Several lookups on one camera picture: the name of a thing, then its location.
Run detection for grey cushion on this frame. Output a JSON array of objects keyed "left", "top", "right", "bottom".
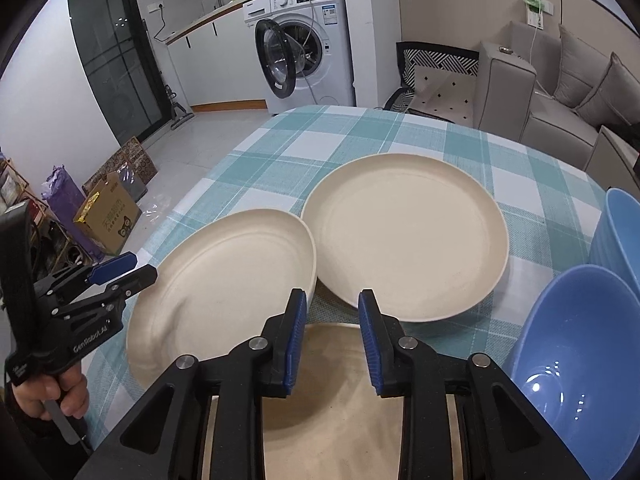
[
  {"left": 553, "top": 25, "right": 610, "bottom": 108},
  {"left": 575, "top": 52, "right": 640, "bottom": 128}
]

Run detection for white washing machine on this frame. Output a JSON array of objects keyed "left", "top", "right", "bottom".
[{"left": 243, "top": 0, "right": 356, "bottom": 115}]

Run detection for black glass door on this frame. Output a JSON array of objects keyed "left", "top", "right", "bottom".
[{"left": 68, "top": 0, "right": 170, "bottom": 144}]

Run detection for purple bag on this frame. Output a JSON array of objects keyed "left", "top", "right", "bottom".
[{"left": 41, "top": 166, "right": 104, "bottom": 261}]

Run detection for cream plate front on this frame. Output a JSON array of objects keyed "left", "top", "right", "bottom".
[{"left": 199, "top": 322, "right": 464, "bottom": 480}]

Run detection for grey cushion right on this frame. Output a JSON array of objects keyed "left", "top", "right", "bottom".
[{"left": 575, "top": 52, "right": 640, "bottom": 128}]

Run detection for grey cushion left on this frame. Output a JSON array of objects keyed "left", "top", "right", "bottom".
[{"left": 553, "top": 25, "right": 610, "bottom": 108}]

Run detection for large blue bowl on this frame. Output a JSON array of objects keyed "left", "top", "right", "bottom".
[{"left": 503, "top": 264, "right": 640, "bottom": 479}]

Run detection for grey bedside cabinet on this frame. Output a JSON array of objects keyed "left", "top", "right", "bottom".
[{"left": 586, "top": 126, "right": 640, "bottom": 198}]

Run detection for white kitchen base cabinets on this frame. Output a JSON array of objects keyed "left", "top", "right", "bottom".
[{"left": 168, "top": 9, "right": 267, "bottom": 110}]

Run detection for person's left hand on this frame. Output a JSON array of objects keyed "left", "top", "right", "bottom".
[{"left": 12, "top": 363, "right": 89, "bottom": 420}]

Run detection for teal checkered tablecloth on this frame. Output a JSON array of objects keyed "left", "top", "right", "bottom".
[{"left": 81, "top": 104, "right": 609, "bottom": 441}]

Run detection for white power strip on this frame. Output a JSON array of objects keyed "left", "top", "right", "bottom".
[{"left": 523, "top": 0, "right": 554, "bottom": 30}]

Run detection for grey sofa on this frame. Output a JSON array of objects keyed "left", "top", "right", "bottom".
[{"left": 472, "top": 19, "right": 640, "bottom": 172}]

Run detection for cardboard box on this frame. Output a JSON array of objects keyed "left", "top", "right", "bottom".
[{"left": 74, "top": 172, "right": 141, "bottom": 256}]

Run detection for blue bowl back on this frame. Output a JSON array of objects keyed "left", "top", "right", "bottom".
[{"left": 588, "top": 188, "right": 640, "bottom": 296}]

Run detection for cream plate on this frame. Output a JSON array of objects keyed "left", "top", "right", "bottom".
[
  {"left": 127, "top": 209, "right": 317, "bottom": 388},
  {"left": 199, "top": 322, "right": 464, "bottom": 480},
  {"left": 302, "top": 154, "right": 509, "bottom": 323}
]

